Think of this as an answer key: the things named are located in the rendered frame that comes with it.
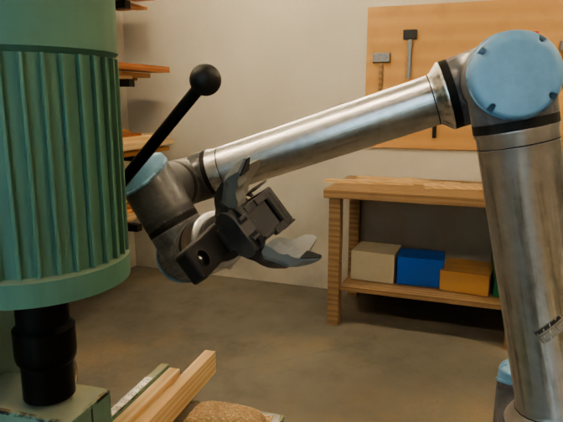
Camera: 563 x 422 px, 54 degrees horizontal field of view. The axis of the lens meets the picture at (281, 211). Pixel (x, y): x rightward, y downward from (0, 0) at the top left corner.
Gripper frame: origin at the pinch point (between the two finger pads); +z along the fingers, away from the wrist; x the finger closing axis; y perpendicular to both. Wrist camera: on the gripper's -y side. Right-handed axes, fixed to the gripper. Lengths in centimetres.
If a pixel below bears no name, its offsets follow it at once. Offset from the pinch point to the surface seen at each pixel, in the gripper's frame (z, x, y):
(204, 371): -35.5, 17.1, -7.2
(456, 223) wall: -184, 109, 238
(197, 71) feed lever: 4.7, -18.1, -1.4
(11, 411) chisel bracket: -10.7, -1.0, -33.6
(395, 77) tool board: -175, 8, 260
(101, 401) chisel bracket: -8.7, 4.1, -27.0
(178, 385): -31.2, 14.6, -13.2
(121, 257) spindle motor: 0.6, -6.9, -19.1
